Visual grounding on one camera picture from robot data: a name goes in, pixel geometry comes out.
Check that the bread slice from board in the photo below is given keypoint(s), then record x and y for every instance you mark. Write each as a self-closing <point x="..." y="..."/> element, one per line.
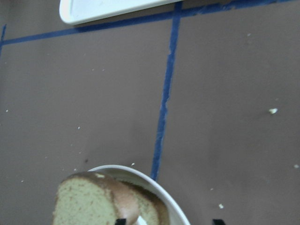
<point x="93" y="198"/>

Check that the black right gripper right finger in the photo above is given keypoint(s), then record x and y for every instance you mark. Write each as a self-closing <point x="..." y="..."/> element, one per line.
<point x="218" y="222"/>

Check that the cream rectangular tray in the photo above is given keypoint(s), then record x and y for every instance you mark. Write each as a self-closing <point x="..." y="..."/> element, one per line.
<point x="74" y="12"/>

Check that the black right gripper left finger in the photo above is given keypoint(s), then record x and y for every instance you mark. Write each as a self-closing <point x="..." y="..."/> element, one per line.
<point x="121" y="221"/>

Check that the bread slice on plate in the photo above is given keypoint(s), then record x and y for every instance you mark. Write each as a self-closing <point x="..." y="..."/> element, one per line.
<point x="152" y="210"/>

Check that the white round plate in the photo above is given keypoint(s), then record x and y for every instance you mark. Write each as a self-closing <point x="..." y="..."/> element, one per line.
<point x="169" y="212"/>

